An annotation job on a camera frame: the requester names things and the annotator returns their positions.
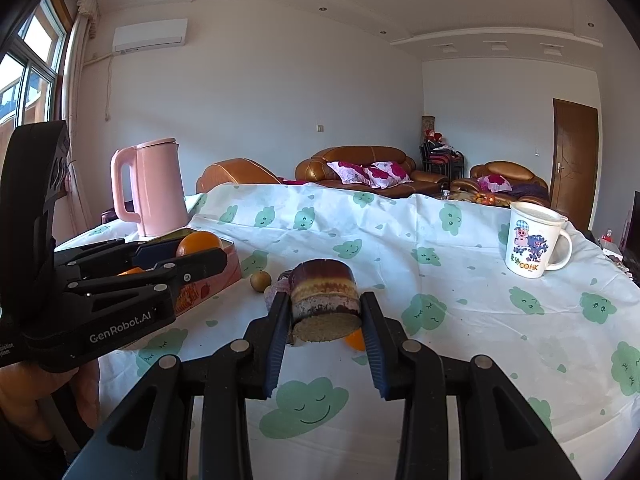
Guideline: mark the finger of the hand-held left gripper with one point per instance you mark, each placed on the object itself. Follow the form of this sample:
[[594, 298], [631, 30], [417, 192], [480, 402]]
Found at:
[[155, 254], [200, 262]]

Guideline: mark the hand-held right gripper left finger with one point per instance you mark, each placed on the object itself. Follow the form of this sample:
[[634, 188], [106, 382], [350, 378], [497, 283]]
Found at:
[[278, 350]]

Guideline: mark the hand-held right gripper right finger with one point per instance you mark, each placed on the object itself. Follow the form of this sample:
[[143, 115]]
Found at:
[[375, 355]]

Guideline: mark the orange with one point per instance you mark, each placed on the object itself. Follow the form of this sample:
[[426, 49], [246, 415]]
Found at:
[[356, 341], [197, 242]]

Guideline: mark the pink tin box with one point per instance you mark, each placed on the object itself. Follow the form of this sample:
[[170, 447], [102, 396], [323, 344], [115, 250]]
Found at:
[[212, 290]]

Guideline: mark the purple sweet potato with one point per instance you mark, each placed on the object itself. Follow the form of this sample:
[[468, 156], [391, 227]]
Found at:
[[277, 289]]

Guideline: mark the small brown round fruit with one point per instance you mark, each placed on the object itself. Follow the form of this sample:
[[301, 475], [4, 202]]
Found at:
[[260, 281]]

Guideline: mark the brown round cake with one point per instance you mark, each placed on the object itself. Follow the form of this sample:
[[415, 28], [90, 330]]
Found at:
[[325, 290]]

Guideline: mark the person's left hand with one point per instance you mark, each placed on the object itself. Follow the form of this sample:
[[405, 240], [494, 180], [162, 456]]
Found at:
[[85, 390]]

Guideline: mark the purple cushioned stool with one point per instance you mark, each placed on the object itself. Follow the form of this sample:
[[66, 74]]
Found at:
[[109, 215]]

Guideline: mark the pink electric kettle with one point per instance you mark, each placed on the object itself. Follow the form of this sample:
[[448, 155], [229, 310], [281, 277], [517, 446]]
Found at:
[[160, 190]]

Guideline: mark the white cloud print tablecloth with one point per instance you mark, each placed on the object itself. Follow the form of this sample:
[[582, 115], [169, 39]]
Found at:
[[450, 310]]

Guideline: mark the brown leather armchair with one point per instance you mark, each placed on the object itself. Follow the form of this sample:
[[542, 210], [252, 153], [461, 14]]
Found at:
[[235, 172], [505, 170]]

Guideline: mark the light curtain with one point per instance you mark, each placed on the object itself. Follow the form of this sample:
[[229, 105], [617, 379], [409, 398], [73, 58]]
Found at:
[[80, 110]]

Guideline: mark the pink floral pillow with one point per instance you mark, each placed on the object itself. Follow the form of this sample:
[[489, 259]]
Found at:
[[390, 174], [350, 172], [494, 182]]

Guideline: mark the window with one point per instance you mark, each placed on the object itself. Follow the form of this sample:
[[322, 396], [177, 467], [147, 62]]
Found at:
[[30, 80]]

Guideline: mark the cluttered coffee table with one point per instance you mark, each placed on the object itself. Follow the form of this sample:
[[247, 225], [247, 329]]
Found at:
[[475, 197]]

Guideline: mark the white cartoon mug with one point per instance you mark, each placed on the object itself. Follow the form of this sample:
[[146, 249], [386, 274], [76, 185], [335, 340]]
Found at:
[[527, 240]]

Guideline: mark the brown leather sofa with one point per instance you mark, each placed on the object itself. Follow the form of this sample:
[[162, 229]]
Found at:
[[360, 155]]

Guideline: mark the stacked dark chairs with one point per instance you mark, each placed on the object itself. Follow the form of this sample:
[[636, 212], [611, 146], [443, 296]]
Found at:
[[442, 157]]

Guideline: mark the white air conditioner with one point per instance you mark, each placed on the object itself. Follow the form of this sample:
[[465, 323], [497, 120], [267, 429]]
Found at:
[[150, 35]]

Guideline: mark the purple blanket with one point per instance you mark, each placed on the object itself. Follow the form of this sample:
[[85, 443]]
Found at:
[[530, 190]]

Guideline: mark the tall brown vase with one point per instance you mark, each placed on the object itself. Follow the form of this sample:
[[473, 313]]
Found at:
[[428, 125]]

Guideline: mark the brown wooden door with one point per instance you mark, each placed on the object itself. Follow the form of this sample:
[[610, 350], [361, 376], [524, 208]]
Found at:
[[574, 160]]

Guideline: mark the black television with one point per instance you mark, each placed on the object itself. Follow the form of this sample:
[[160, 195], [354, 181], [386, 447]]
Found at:
[[632, 225]]

